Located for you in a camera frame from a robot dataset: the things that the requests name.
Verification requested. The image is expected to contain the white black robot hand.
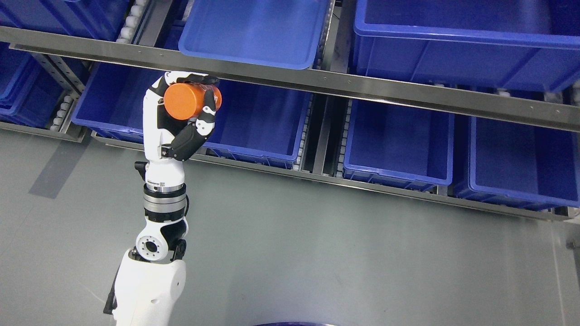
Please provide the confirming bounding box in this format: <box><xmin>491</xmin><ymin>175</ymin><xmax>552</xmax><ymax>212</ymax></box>
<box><xmin>143</xmin><ymin>71</ymin><xmax>219</xmax><ymax>192</ymax></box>

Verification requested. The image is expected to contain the orange cylindrical capacitor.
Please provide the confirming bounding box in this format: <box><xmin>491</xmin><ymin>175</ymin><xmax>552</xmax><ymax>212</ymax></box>
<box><xmin>163</xmin><ymin>83</ymin><xmax>222</xmax><ymax>120</ymax></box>

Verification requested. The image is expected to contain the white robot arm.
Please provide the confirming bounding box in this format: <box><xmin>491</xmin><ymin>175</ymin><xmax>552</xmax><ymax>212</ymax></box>
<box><xmin>108</xmin><ymin>159</ymin><xmax>189</xmax><ymax>326</ymax></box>

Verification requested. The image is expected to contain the blue bin lower middle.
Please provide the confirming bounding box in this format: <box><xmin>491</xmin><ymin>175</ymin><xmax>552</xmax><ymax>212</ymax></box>
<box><xmin>204</xmin><ymin>80</ymin><xmax>312</xmax><ymax>169</ymax></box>

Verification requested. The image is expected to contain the blue bin upper left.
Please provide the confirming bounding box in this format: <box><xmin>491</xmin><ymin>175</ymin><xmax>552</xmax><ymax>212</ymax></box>
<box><xmin>0</xmin><ymin>0</ymin><xmax>130</xmax><ymax>41</ymax></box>

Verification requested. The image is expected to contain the blue bin far left lower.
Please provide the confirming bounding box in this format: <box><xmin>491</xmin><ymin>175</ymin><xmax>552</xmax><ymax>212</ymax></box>
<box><xmin>0</xmin><ymin>43</ymin><xmax>64</xmax><ymax>128</ymax></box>

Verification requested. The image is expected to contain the shallow blue tray bin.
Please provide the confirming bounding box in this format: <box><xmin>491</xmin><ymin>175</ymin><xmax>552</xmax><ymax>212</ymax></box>
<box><xmin>178</xmin><ymin>0</ymin><xmax>329</xmax><ymax>70</ymax></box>

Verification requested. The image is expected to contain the blue bin lower centre-right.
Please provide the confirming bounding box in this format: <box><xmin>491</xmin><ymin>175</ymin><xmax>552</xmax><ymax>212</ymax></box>
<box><xmin>343</xmin><ymin>100</ymin><xmax>455</xmax><ymax>192</ymax></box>

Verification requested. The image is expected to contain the blue bin lower far-right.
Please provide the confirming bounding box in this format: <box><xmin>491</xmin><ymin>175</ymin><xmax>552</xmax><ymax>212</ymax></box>
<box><xmin>452</xmin><ymin>117</ymin><xmax>579</xmax><ymax>211</ymax></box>

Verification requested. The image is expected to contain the large blue bin right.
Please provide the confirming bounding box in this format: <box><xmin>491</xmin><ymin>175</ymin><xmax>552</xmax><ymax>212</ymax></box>
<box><xmin>350</xmin><ymin>0</ymin><xmax>580</xmax><ymax>92</ymax></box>

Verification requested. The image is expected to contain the steel shelf rack frame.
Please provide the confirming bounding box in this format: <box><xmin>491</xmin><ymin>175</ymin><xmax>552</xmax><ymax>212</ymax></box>
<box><xmin>1</xmin><ymin>26</ymin><xmax>579</xmax><ymax>221</ymax></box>

